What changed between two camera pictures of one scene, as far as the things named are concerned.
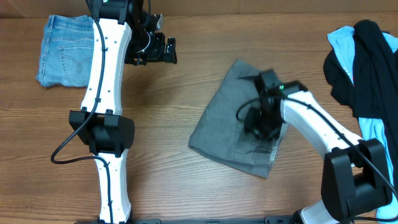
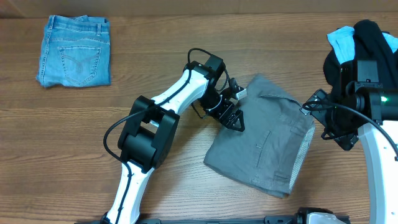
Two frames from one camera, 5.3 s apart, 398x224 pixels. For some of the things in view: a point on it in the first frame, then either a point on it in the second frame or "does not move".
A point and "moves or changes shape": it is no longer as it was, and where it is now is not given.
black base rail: (194, 220) does not move
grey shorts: (221, 132) moves or changes shape
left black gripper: (158, 55) → (222, 117)
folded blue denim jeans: (66, 51) does not move
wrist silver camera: (160, 23) → (241, 94)
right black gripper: (252, 127) → (347, 138)
